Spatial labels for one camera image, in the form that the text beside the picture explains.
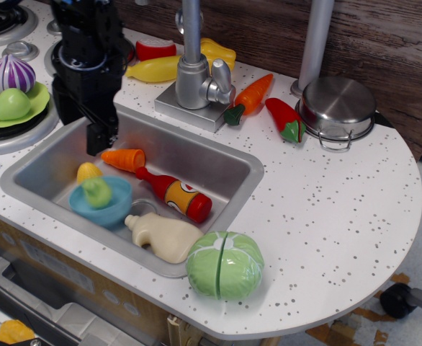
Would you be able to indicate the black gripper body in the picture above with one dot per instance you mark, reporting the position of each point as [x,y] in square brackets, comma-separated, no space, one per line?
[96,104]

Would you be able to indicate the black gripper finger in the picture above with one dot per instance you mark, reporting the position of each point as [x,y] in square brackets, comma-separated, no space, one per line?
[67,109]
[100,138]

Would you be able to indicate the light green toy broccoli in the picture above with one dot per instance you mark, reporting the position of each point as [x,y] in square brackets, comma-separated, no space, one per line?
[97,192]

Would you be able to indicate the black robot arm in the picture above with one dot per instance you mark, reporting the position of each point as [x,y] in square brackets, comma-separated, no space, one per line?
[88,19]

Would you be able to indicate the light blue plastic bowl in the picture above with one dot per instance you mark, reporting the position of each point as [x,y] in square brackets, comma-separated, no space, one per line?
[114,212]

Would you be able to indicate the green plastic plate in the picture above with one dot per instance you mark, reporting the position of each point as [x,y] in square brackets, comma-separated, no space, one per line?
[39,98]

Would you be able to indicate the yellow toy corn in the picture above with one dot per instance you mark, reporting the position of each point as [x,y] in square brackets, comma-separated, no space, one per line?
[87,170]

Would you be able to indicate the half orange toy carrot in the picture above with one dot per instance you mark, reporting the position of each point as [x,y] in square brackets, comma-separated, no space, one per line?
[125,159]

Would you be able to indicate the light green toy pear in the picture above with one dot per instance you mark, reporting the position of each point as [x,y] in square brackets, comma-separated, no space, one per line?
[14,104]

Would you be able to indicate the red toy cheese wedge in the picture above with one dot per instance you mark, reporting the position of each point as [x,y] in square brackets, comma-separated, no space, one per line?
[147,49]

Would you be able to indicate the grey stove knob rear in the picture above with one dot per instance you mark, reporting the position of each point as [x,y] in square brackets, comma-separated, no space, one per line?
[53,28]

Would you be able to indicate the grey stove knob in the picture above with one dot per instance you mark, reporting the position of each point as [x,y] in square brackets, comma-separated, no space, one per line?
[53,28]
[22,50]

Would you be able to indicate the purple striped toy onion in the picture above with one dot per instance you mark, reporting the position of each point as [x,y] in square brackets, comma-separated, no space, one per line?
[16,73]

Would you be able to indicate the yellow toy mustard bottle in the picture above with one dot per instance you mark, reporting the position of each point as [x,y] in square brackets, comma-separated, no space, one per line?
[155,70]

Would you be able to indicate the black coil burner front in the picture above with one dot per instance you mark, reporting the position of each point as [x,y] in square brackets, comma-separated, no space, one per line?
[23,135]

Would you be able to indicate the silver toy sink basin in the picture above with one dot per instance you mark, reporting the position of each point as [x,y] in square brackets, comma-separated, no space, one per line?
[45,177]

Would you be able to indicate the black coil burner rear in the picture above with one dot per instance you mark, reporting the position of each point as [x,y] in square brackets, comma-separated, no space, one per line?
[16,24]

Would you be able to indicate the silver toy faucet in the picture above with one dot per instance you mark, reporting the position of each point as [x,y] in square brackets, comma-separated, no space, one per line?
[202,92]

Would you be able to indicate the red toy ketchup bottle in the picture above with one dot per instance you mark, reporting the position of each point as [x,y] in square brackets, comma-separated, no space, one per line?
[178,195]

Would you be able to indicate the cream toy mayonnaise bottle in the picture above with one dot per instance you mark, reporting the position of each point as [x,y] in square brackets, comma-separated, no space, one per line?
[169,239]

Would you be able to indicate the green toy cabbage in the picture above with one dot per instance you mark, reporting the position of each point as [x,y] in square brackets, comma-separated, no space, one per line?
[225,265]

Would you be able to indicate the red toy chili pepper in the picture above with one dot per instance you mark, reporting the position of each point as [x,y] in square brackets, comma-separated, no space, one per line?
[289,124]

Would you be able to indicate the grey metal pole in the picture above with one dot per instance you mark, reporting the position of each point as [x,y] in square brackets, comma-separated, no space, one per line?
[321,12]

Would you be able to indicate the stainless steel toy pot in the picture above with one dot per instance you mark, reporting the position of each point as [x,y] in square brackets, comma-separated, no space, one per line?
[337,111]

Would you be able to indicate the black caster wheel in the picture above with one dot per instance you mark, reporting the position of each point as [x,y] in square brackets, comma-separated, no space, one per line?
[394,301]

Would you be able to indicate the grey oven door handle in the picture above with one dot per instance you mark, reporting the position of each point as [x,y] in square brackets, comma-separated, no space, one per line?
[66,325]

